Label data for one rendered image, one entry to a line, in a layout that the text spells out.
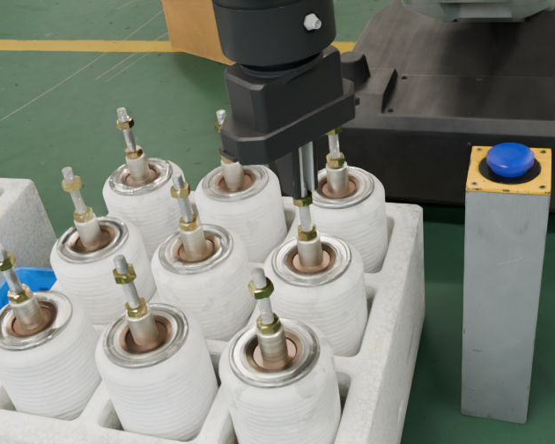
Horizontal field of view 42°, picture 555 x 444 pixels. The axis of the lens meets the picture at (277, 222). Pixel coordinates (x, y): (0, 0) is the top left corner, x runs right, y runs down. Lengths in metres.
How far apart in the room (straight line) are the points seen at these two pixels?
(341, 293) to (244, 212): 0.17
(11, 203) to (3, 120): 0.70
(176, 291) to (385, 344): 0.20
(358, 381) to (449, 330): 0.31
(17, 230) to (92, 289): 0.31
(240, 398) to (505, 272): 0.28
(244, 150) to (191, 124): 0.93
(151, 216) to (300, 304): 0.25
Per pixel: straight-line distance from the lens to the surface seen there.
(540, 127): 1.00
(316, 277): 0.66
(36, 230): 1.08
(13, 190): 1.06
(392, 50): 1.26
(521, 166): 0.66
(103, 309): 0.77
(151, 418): 0.65
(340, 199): 0.75
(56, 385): 0.70
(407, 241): 0.80
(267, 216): 0.79
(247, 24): 0.52
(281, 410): 0.58
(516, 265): 0.70
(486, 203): 0.66
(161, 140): 1.45
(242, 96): 0.55
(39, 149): 1.55
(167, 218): 0.84
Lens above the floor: 0.69
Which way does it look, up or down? 37 degrees down
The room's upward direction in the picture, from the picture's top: 10 degrees counter-clockwise
